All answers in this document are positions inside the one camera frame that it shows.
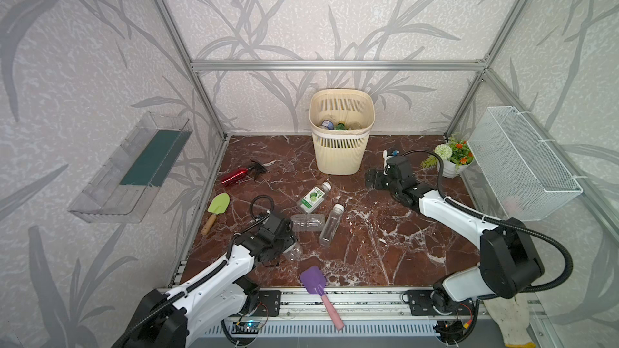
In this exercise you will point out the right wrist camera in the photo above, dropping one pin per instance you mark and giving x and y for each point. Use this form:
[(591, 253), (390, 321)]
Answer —
[(389, 153)]

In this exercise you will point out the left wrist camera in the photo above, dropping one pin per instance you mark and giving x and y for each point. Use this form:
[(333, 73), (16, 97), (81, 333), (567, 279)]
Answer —
[(262, 218)]

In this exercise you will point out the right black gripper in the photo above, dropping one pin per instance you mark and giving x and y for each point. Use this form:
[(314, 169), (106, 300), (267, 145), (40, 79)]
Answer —
[(380, 179)]

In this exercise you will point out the orange label bottle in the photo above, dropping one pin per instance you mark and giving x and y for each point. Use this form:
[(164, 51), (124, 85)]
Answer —
[(293, 253)]

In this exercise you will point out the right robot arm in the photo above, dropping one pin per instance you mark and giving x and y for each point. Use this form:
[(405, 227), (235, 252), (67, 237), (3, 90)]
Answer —
[(509, 261)]

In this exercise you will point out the clear crushed bottle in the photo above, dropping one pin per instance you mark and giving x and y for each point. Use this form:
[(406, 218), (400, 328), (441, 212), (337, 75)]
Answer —
[(308, 222)]

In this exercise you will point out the blue cap water bottle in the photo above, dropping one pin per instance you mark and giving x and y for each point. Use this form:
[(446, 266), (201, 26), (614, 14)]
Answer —
[(329, 125)]

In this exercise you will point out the white work glove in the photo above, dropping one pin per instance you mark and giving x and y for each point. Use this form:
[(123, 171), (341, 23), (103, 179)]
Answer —
[(513, 318)]

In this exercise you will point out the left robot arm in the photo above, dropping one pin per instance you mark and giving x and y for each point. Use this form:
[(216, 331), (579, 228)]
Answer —
[(183, 314)]

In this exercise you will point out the purple spatula pink handle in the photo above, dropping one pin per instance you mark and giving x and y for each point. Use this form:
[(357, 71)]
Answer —
[(315, 282)]

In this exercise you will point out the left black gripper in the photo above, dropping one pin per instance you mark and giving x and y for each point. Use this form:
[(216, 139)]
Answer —
[(286, 244)]

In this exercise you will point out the potted artificial flower plant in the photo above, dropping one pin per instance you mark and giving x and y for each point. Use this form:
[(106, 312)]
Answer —
[(456, 156)]

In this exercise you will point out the clear acrylic wall shelf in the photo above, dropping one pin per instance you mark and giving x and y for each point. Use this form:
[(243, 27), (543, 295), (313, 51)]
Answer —
[(125, 187)]

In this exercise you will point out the cream ribbed waste bin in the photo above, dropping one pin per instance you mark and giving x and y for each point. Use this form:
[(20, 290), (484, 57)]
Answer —
[(340, 153)]

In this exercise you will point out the lime drink square bottle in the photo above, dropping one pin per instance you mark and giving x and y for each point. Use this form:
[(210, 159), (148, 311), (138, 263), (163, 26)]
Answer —
[(314, 198)]

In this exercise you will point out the slim clear bottle white cap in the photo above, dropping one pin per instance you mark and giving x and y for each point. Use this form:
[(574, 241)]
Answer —
[(331, 225)]

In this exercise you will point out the small circuit board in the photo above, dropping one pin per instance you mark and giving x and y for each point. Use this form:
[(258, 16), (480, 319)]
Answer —
[(252, 326)]

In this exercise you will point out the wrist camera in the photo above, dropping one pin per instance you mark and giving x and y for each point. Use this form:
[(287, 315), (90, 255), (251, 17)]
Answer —
[(389, 153), (262, 218)]

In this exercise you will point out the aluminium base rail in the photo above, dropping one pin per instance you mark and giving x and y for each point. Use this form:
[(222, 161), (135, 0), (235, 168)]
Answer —
[(366, 312)]

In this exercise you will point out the green scraper wooden handle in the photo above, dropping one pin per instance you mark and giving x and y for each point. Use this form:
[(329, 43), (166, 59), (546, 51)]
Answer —
[(218, 206)]

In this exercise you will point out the white wire mesh basket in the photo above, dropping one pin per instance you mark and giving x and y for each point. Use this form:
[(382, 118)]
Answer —
[(528, 179)]

